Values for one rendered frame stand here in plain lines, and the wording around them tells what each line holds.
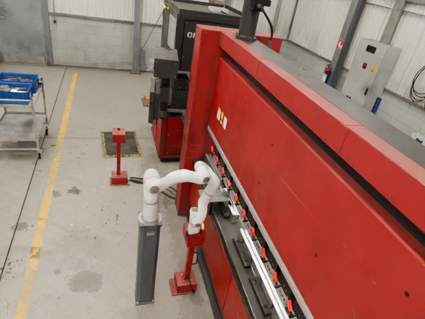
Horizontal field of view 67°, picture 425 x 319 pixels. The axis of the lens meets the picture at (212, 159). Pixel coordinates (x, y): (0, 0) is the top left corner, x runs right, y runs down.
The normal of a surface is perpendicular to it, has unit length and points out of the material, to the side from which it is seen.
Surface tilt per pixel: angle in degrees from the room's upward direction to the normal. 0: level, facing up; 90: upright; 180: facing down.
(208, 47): 90
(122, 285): 0
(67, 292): 0
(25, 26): 90
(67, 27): 90
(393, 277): 90
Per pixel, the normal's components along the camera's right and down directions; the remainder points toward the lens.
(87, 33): 0.27, 0.53
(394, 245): -0.96, 0.00
